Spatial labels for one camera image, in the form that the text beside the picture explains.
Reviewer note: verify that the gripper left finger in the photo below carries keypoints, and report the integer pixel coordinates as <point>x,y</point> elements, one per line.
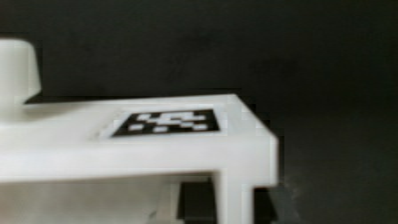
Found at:
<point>195,204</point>

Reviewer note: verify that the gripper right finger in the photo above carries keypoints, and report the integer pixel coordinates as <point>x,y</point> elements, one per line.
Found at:
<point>274,208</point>

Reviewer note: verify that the white front drawer tray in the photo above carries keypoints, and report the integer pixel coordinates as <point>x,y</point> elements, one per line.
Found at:
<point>98,155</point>

